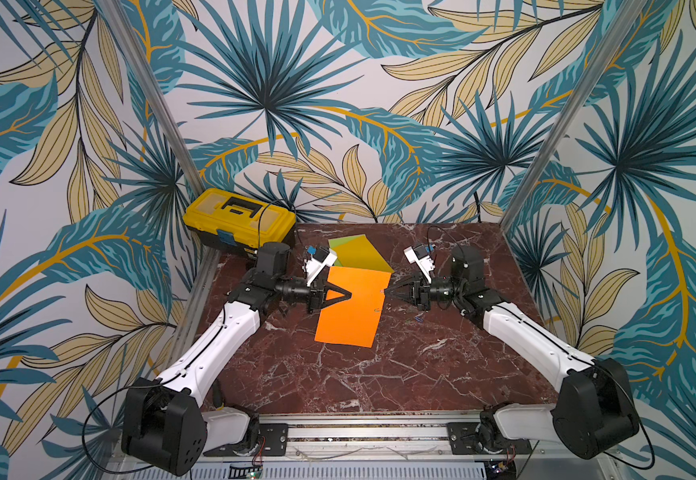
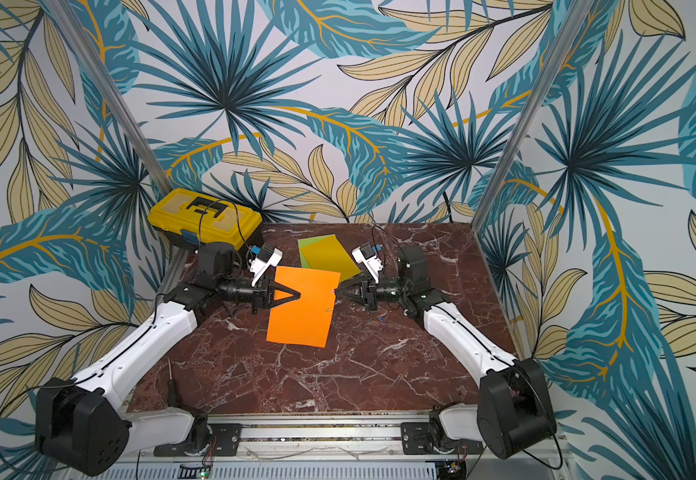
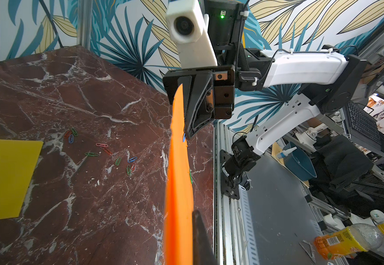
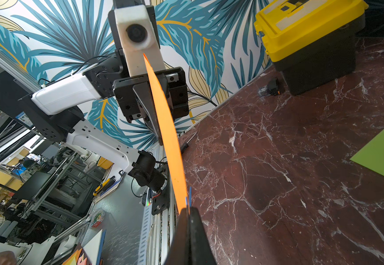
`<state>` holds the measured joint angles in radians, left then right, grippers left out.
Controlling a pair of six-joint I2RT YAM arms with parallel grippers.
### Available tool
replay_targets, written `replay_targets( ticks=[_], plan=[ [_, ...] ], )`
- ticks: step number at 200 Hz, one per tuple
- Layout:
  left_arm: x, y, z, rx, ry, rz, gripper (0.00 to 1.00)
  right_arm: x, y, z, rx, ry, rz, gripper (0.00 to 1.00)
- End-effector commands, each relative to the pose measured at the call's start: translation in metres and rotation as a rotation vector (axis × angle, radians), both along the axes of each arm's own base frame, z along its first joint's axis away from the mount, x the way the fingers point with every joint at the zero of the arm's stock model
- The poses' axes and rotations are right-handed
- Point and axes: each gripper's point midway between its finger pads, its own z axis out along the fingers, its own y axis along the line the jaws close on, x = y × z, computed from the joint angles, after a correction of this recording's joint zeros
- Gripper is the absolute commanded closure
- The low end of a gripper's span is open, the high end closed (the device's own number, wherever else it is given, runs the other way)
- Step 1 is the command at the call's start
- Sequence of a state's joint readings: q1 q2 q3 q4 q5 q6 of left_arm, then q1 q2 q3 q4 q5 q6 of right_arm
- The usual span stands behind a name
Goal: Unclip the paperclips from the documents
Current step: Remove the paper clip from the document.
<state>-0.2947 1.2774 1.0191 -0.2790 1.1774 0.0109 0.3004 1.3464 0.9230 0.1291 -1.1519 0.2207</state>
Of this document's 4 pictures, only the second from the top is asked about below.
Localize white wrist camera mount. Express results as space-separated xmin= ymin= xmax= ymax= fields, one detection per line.
xmin=352 ymin=244 xmax=384 ymax=283
xmin=249 ymin=244 xmax=283 ymax=286

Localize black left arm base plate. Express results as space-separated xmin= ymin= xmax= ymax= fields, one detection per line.
xmin=154 ymin=422 xmax=242 ymax=457

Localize black screwdriver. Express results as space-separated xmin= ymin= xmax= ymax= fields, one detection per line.
xmin=167 ymin=360 xmax=181 ymax=407

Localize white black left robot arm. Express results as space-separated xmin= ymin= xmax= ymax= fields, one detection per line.
xmin=35 ymin=242 xmax=301 ymax=476

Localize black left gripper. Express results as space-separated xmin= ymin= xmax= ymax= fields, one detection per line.
xmin=218 ymin=274 xmax=301 ymax=314

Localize green paper sheet stack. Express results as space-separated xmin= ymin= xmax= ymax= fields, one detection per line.
xmin=298 ymin=235 xmax=337 ymax=270

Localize yellow black toolbox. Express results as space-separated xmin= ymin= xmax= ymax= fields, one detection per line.
xmin=148 ymin=188 xmax=264 ymax=255

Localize yellow paper sheet stack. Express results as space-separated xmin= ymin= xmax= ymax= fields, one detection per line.
xmin=298 ymin=234 xmax=360 ymax=281

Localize aluminium corner post right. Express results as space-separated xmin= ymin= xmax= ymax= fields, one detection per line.
xmin=471 ymin=0 xmax=593 ymax=234

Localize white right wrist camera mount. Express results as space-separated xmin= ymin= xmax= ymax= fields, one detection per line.
xmin=352 ymin=244 xmax=384 ymax=283

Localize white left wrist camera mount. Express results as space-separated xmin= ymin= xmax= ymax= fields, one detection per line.
xmin=249 ymin=244 xmax=283 ymax=286

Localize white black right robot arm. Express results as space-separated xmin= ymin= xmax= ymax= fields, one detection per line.
xmin=337 ymin=244 xmax=558 ymax=459

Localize aluminium corner post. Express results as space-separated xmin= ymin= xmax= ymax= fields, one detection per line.
xmin=45 ymin=0 xmax=173 ymax=195
xmin=471 ymin=0 xmax=593 ymax=234

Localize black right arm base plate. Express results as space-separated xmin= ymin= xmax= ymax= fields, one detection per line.
xmin=400 ymin=421 xmax=485 ymax=455

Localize aluminium front rail frame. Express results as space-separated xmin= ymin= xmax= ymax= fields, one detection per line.
xmin=46 ymin=411 xmax=577 ymax=480

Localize aluminium corner post left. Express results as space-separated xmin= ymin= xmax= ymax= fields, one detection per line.
xmin=45 ymin=0 xmax=173 ymax=195

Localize orange paper sheet stack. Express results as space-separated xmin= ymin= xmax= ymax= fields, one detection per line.
xmin=267 ymin=267 xmax=340 ymax=348

